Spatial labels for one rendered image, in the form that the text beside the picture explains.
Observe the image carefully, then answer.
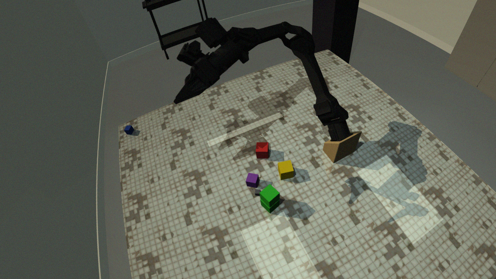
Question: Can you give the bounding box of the red block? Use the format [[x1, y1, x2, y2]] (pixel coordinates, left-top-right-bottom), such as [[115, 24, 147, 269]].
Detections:
[[256, 142, 269, 158]]

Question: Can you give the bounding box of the purple cube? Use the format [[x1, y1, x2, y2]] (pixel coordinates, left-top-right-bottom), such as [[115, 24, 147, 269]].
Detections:
[[246, 173, 259, 188]]

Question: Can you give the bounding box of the green block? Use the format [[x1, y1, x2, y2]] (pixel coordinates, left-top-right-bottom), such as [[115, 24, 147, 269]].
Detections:
[[259, 184, 280, 207], [260, 199, 280, 213]]

